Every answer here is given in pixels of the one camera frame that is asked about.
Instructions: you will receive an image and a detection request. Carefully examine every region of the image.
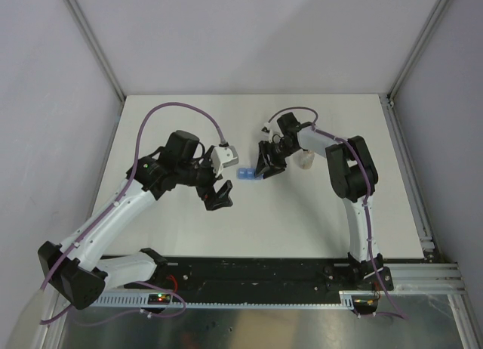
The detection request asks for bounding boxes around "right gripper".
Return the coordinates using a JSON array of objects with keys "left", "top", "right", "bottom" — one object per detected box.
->
[{"left": 255, "top": 140, "right": 300, "bottom": 179}]

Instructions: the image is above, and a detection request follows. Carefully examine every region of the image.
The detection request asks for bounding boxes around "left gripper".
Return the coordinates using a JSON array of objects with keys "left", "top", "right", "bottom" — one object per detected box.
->
[{"left": 177, "top": 146, "right": 232, "bottom": 209}]

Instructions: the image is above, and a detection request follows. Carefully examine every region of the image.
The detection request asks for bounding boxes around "blue pill organizer box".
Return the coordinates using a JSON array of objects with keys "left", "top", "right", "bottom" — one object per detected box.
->
[{"left": 237, "top": 168, "right": 263, "bottom": 181}]

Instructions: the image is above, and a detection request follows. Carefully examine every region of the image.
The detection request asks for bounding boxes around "clear pill bottle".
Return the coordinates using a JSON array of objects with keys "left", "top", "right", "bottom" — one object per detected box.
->
[{"left": 294, "top": 150, "right": 315, "bottom": 170}]

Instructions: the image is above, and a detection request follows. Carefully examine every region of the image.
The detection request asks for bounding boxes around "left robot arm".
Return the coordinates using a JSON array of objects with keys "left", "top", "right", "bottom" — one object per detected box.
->
[{"left": 38, "top": 130, "right": 238, "bottom": 310}]

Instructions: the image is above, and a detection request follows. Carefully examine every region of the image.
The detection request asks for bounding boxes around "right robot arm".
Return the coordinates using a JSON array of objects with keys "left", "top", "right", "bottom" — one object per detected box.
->
[{"left": 254, "top": 112, "right": 383, "bottom": 289}]

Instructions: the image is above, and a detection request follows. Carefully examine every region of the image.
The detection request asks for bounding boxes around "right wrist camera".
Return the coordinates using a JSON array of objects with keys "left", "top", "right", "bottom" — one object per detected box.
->
[{"left": 261, "top": 122, "right": 276, "bottom": 136}]

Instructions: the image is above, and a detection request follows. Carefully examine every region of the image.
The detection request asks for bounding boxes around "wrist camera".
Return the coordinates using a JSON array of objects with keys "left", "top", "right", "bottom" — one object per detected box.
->
[
  {"left": 261, "top": 122, "right": 276, "bottom": 136},
  {"left": 211, "top": 146, "right": 239, "bottom": 177}
]

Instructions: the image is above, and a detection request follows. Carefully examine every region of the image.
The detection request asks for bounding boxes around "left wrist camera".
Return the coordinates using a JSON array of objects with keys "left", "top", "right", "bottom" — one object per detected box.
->
[{"left": 211, "top": 146, "right": 239, "bottom": 177}]

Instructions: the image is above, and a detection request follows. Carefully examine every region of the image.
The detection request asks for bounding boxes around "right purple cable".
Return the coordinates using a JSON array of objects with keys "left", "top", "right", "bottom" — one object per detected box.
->
[{"left": 266, "top": 107, "right": 411, "bottom": 320}]

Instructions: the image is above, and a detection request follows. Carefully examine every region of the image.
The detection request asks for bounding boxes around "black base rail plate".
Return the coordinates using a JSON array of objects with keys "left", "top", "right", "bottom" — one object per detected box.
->
[{"left": 148, "top": 257, "right": 394, "bottom": 306}]

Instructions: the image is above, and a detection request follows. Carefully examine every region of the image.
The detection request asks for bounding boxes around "grey cable duct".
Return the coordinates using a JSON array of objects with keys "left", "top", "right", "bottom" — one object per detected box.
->
[{"left": 90, "top": 292, "right": 374, "bottom": 308}]

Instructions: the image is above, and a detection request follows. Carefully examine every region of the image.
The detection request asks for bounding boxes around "left aluminium frame post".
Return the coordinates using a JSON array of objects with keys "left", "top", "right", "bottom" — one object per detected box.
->
[{"left": 63, "top": 0, "right": 127, "bottom": 103}]

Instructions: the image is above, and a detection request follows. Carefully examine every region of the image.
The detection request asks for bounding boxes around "aluminium frame post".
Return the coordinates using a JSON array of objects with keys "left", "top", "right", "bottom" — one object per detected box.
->
[
  {"left": 386, "top": 0, "right": 453, "bottom": 101},
  {"left": 63, "top": 0, "right": 127, "bottom": 103}
]

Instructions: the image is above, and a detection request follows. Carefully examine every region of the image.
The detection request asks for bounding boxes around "right aluminium frame post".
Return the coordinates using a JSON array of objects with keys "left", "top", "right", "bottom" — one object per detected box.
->
[{"left": 386, "top": 0, "right": 453, "bottom": 101}]

